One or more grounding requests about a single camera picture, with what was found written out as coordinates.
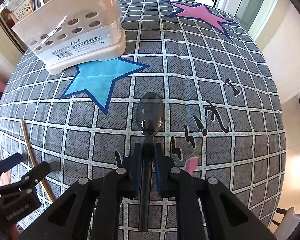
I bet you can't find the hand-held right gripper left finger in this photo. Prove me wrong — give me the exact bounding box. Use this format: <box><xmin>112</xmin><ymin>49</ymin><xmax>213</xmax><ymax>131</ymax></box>
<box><xmin>19</xmin><ymin>143</ymin><xmax>143</xmax><ymax>240</ymax></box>

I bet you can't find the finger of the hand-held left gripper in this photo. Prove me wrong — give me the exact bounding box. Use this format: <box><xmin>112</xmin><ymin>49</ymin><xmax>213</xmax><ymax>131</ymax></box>
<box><xmin>0</xmin><ymin>153</ymin><xmax>24</xmax><ymax>181</ymax></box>
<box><xmin>20</xmin><ymin>161</ymin><xmax>51</xmax><ymax>190</ymax></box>

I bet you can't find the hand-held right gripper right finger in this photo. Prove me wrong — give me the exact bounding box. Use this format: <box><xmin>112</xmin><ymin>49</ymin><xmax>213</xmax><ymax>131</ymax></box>
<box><xmin>154</xmin><ymin>143</ymin><xmax>277</xmax><ymax>240</ymax></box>

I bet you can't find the plain wooden chopstick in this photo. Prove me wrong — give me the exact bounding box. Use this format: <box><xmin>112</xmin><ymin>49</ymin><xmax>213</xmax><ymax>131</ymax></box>
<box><xmin>21</xmin><ymin>119</ymin><xmax>55</xmax><ymax>202</ymax></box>

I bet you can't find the black plastic spoon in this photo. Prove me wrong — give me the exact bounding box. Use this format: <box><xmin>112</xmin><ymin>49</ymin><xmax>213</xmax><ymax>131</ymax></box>
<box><xmin>136</xmin><ymin>92</ymin><xmax>165</xmax><ymax>232</ymax></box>

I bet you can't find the beige plastic utensil holder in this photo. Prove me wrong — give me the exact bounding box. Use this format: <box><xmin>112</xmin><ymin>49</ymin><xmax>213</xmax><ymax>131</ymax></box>
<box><xmin>11</xmin><ymin>0</ymin><xmax>127</xmax><ymax>76</ymax></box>

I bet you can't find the grey checked star tablecloth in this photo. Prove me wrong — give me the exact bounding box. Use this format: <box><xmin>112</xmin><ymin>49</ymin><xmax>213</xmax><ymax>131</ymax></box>
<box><xmin>0</xmin><ymin>0</ymin><xmax>288</xmax><ymax>240</ymax></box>

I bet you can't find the white lattice storage rack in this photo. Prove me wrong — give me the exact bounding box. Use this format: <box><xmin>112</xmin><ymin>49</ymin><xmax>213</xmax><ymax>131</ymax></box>
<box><xmin>10</xmin><ymin>2</ymin><xmax>32</xmax><ymax>22</ymax></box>

